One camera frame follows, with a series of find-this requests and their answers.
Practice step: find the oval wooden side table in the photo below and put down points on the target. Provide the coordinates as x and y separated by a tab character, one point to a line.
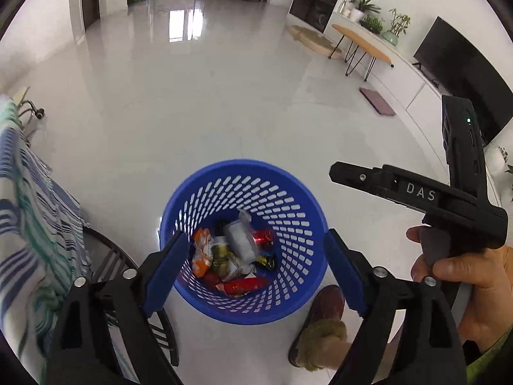
360	40

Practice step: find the green white snack packet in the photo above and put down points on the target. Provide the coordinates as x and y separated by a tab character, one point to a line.
220	258

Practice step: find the brown furry slipper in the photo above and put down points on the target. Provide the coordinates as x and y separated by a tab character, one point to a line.
324	313

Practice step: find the plant in white pot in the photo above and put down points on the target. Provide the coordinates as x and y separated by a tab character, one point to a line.
360	8

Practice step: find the black television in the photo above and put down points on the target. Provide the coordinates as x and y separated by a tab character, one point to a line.
461	64

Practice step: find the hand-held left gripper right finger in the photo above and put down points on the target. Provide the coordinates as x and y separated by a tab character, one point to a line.
346	272

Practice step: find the striped tablecloth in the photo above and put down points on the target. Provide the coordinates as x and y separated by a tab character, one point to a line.
32	228

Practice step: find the purple floor mat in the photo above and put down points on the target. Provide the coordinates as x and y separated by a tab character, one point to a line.
378	102

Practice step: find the red soda can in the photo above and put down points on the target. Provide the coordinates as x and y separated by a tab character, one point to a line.
264	237

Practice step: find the dark yellow wrapper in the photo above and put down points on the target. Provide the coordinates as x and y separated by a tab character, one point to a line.
266	262

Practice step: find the bamboo plant green pot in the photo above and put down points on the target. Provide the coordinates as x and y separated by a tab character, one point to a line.
390	36

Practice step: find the long red snack packet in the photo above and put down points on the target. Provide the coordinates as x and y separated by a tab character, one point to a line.
244	284

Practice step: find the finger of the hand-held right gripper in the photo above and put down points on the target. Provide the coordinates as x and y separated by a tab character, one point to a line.
356	174

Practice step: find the clear plastic bag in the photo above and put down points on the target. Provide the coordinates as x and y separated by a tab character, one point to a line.
240	236

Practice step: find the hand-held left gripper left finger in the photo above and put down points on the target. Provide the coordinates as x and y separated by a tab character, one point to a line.
166	272

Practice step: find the orange snack packet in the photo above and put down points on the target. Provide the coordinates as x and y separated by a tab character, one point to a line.
202	248

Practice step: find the blue plastic basket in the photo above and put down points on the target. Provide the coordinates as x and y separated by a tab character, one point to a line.
240	315

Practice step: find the person's right hand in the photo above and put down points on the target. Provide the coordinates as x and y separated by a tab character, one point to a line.
489	288

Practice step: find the beige floor rug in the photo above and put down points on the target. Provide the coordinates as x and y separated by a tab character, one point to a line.
316	42

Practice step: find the white television cabinet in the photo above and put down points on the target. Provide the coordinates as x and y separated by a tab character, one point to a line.
408	88

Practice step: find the low plant black pot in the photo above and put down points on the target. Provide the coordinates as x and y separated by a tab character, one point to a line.
372	26

